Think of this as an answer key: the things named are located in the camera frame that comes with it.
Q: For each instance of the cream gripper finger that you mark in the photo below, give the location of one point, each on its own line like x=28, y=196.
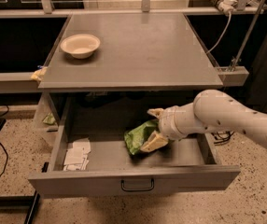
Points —
x=155, y=112
x=155, y=141

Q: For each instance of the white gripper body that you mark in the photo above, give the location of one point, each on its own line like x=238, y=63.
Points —
x=167, y=124

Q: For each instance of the green rice chip bag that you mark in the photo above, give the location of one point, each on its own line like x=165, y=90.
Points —
x=136, y=137

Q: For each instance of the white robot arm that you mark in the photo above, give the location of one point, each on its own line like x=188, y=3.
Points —
x=211, y=111

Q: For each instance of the grey cabinet counter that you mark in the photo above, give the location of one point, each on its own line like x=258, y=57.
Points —
x=143, y=51

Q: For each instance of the open grey drawer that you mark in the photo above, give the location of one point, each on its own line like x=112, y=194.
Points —
x=191, y=164

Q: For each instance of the white paper slips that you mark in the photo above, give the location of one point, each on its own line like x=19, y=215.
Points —
x=77, y=155

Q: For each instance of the white paper bowl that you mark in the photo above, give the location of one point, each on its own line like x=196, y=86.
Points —
x=80, y=46

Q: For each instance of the small green wrapper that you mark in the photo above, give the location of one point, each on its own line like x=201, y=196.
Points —
x=49, y=119

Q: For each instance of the white power strip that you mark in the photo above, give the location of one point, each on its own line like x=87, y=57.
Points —
x=225, y=6

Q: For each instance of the black drawer handle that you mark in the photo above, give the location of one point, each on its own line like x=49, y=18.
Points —
x=137, y=185

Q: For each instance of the grey metal rail frame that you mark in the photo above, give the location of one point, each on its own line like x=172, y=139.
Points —
x=121, y=10

